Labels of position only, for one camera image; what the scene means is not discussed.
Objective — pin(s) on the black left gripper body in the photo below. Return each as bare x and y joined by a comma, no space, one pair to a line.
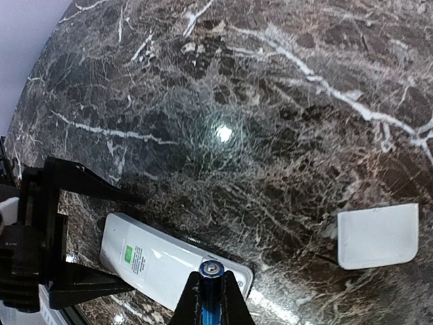
33,247

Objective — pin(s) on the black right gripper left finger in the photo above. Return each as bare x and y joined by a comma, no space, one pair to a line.
189,308

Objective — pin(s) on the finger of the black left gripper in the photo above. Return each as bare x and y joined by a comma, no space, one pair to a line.
75,284
75,177

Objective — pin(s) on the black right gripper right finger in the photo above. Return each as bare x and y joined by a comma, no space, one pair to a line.
234,310

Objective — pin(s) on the blue AAA battery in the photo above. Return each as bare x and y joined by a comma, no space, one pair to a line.
211,274

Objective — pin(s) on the white remote control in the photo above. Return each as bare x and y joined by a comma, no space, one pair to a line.
157,264

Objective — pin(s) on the white battery cover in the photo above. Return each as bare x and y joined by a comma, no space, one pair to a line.
378,237

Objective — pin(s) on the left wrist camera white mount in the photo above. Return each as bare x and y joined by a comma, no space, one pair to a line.
9,212

